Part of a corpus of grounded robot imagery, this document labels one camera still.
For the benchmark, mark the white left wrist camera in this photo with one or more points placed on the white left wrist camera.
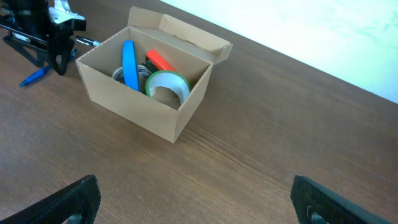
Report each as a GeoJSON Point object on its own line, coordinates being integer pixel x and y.
{"type": "Point", "coordinates": [61, 12]}

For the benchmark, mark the black right gripper fixed left finger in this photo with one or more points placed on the black right gripper fixed left finger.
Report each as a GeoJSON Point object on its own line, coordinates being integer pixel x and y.
{"type": "Point", "coordinates": [76, 203]}

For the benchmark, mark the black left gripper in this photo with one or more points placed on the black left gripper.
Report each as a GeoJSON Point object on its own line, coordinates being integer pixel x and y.
{"type": "Point", "coordinates": [32, 32]}

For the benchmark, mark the blue plastic staple case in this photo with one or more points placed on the blue plastic staple case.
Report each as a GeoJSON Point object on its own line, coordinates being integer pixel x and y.
{"type": "Point", "coordinates": [131, 77]}

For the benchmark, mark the white masking tape roll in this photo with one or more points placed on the white masking tape roll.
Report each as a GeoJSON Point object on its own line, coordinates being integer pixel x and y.
{"type": "Point", "coordinates": [143, 73]}

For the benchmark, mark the brown cardboard box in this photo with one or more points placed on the brown cardboard box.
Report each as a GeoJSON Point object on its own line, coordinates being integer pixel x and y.
{"type": "Point", "coordinates": [191, 51]}

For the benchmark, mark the blue ballpoint pen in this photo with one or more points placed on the blue ballpoint pen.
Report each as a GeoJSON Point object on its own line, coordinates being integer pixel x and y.
{"type": "Point", "coordinates": [35, 76]}

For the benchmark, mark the green tape roll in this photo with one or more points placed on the green tape roll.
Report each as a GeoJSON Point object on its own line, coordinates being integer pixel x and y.
{"type": "Point", "coordinates": [168, 87]}

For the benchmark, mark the black right gripper moving right finger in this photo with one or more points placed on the black right gripper moving right finger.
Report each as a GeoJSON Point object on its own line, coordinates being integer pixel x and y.
{"type": "Point", "coordinates": [314, 203]}

